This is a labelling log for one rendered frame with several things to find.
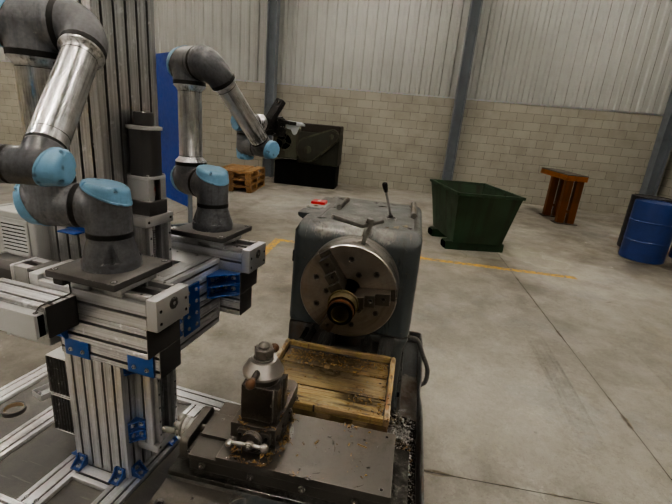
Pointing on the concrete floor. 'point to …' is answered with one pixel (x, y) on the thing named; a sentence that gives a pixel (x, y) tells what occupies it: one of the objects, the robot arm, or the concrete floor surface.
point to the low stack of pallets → (245, 177)
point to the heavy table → (563, 195)
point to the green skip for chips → (472, 215)
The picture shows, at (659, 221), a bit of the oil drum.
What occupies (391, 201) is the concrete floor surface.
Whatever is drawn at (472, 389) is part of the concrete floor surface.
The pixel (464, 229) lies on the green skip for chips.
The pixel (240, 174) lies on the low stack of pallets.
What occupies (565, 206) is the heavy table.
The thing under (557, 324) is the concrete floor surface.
